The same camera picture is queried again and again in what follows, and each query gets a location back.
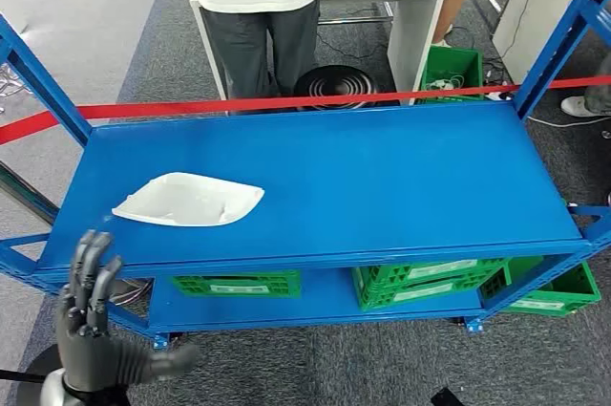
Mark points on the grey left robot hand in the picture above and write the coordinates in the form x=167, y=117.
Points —
x=90, y=352

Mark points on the white curved plastic part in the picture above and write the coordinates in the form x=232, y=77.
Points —
x=186, y=200

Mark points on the blue metal shelf rack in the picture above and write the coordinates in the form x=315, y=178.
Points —
x=334, y=181

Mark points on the black stool with chrome legs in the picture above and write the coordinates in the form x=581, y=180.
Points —
x=9, y=83

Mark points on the red barrier belt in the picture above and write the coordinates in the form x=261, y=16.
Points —
x=286, y=102

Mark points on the black round ribbed disc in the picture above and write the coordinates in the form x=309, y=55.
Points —
x=334, y=83

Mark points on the black robot body piece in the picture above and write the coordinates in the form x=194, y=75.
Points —
x=446, y=398

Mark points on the white desk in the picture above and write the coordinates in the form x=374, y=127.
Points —
x=410, y=23

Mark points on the white power strip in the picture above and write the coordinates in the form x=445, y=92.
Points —
x=498, y=96

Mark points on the white panel board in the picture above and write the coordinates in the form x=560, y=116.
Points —
x=535, y=11

